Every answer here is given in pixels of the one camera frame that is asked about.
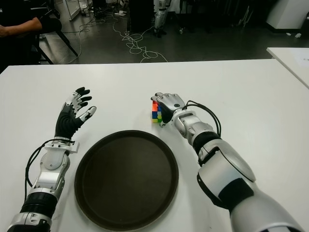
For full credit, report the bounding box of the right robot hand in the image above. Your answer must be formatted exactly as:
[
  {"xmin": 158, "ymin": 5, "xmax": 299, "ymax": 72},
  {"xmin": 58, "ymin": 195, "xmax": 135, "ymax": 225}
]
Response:
[{"xmin": 151, "ymin": 92, "xmax": 187, "ymax": 127}]

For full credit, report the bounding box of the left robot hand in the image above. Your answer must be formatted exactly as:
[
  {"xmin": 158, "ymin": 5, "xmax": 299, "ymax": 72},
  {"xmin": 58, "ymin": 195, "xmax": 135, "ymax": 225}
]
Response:
[{"xmin": 55, "ymin": 86, "xmax": 98, "ymax": 139}]

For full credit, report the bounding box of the multicoloured Rubik's cube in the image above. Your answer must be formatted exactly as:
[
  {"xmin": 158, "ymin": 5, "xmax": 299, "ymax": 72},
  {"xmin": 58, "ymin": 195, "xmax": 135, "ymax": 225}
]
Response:
[{"xmin": 151, "ymin": 101, "xmax": 163, "ymax": 124}]

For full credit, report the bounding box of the black chair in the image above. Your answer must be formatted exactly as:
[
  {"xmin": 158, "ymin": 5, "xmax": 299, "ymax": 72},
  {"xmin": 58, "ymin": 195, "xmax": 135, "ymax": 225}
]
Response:
[{"xmin": 36, "ymin": 9, "xmax": 80, "ymax": 65}]

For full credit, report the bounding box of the round dark brown tray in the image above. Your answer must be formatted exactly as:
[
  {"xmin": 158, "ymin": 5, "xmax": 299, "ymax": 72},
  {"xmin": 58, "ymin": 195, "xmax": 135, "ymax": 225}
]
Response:
[{"xmin": 74, "ymin": 130, "xmax": 180, "ymax": 232}]

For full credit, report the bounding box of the black cabinet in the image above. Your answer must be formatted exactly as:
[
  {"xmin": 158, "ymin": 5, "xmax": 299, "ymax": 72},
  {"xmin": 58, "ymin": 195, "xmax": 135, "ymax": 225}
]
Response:
[{"xmin": 128, "ymin": 0, "xmax": 155, "ymax": 34}]

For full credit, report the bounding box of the seated person black shirt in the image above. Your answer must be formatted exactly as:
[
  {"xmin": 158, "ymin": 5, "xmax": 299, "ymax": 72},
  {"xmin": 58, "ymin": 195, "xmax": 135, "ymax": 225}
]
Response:
[{"xmin": 0, "ymin": 0, "xmax": 49, "ymax": 73}]

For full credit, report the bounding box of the white shelf unit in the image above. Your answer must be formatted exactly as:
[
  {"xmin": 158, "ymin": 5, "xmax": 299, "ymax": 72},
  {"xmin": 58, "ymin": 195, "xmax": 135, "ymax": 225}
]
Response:
[{"xmin": 54, "ymin": 0, "xmax": 82, "ymax": 22}]

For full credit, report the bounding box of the white side table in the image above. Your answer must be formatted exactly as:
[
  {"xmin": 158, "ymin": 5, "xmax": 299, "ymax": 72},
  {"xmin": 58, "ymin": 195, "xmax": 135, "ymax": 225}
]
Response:
[{"xmin": 266, "ymin": 47, "xmax": 309, "ymax": 89}]

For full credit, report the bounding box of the white machine base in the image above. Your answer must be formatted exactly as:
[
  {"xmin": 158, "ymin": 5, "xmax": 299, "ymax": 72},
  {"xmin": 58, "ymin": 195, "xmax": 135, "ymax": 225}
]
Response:
[{"xmin": 265, "ymin": 0, "xmax": 309, "ymax": 31}]

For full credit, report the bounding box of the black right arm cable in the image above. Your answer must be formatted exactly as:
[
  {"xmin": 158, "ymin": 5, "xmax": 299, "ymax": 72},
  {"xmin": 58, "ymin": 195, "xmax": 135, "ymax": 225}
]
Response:
[{"xmin": 185, "ymin": 100, "xmax": 222, "ymax": 140}]

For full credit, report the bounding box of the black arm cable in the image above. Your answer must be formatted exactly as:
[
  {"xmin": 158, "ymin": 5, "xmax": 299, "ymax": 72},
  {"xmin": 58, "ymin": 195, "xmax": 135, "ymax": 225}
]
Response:
[
  {"xmin": 24, "ymin": 139, "xmax": 74, "ymax": 194},
  {"xmin": 185, "ymin": 100, "xmax": 222, "ymax": 140}
]

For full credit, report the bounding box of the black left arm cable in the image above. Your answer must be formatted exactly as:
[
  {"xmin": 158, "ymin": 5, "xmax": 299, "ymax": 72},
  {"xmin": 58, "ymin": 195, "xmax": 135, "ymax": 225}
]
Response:
[{"xmin": 24, "ymin": 139, "xmax": 74, "ymax": 194}]

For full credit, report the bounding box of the white floor cable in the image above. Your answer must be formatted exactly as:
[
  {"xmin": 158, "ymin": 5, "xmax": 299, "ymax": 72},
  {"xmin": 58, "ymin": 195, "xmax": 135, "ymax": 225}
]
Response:
[{"xmin": 72, "ymin": 12, "xmax": 169, "ymax": 64}]

